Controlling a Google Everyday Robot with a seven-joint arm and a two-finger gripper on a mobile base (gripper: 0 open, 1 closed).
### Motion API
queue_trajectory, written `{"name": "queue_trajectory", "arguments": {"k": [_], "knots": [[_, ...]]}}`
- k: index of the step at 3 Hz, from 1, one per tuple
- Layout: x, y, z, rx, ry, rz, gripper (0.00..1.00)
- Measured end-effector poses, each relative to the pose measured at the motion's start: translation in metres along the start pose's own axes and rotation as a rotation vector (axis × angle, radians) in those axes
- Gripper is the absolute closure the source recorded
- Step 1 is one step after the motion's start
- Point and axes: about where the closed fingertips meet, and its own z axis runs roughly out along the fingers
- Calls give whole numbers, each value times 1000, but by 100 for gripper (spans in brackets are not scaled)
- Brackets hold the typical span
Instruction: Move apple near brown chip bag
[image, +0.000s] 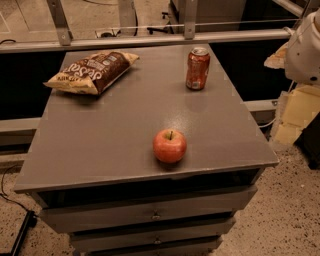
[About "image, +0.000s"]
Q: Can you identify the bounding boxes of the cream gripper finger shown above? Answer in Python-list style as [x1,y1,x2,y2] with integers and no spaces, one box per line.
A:
[272,84,320,144]
[264,43,288,69]

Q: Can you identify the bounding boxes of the red apple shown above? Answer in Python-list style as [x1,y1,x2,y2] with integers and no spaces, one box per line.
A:
[153,129,187,163]

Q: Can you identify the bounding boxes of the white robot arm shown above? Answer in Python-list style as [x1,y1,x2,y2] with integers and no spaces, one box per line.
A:
[264,9,320,144]

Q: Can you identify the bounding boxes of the brown chip bag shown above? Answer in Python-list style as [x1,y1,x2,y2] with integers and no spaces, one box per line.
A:
[44,50,139,95]

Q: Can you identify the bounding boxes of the orange soda can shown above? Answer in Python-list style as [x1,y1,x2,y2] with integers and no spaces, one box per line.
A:
[186,47,210,90]

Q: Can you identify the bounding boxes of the grey drawer cabinet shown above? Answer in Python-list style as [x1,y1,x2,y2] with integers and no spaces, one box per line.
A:
[15,45,278,256]

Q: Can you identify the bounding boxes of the white cable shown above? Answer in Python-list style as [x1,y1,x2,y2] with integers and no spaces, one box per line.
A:
[258,117,278,130]

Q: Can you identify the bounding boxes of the metal railing frame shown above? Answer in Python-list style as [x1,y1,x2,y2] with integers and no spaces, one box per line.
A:
[0,0,320,54]

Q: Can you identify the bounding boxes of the black floor cable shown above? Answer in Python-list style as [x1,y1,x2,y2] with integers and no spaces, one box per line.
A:
[0,163,38,256]

